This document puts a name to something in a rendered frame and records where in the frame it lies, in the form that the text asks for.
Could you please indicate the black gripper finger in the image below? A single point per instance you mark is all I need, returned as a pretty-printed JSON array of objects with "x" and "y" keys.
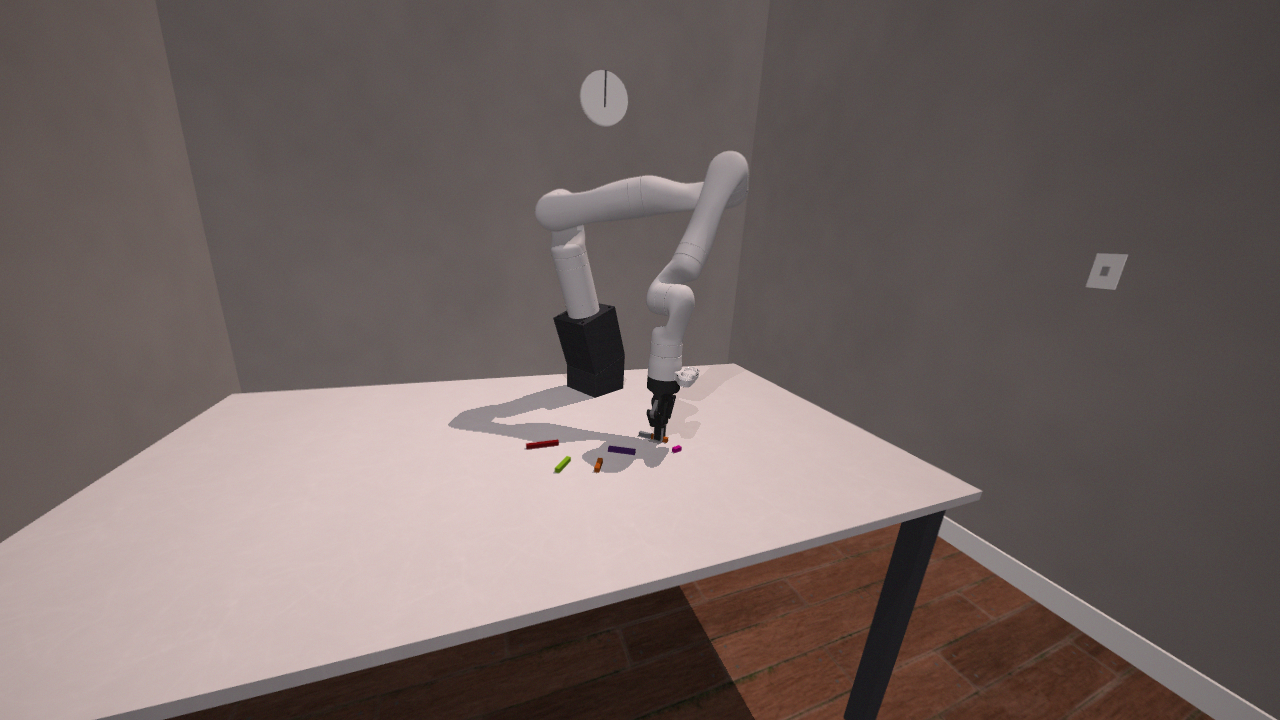
[
  {"x": 657, "y": 420},
  {"x": 671, "y": 403}
]

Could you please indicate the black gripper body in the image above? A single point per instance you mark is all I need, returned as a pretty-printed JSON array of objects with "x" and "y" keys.
[{"x": 659, "y": 390}]

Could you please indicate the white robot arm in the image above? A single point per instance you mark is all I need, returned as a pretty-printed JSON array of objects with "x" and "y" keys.
[{"x": 564, "y": 214}]

